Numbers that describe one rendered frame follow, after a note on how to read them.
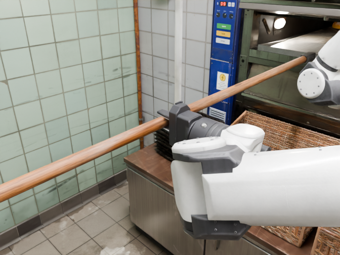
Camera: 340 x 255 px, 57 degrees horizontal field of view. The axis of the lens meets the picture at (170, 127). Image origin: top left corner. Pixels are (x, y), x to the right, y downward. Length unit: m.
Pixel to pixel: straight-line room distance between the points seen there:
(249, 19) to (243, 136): 1.16
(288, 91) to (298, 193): 1.33
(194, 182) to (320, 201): 0.15
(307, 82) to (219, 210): 0.58
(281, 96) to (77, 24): 1.24
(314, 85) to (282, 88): 0.81
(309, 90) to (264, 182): 0.56
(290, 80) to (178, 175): 1.30
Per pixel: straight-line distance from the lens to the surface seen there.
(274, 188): 0.36
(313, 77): 0.89
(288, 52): 1.64
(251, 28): 1.72
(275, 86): 1.70
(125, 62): 2.29
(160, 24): 2.13
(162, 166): 1.74
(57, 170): 0.66
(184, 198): 0.44
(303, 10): 1.44
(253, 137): 0.63
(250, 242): 1.45
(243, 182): 0.37
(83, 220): 2.34
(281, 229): 1.39
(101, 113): 2.26
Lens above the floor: 1.54
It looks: 27 degrees down
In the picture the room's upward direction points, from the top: straight up
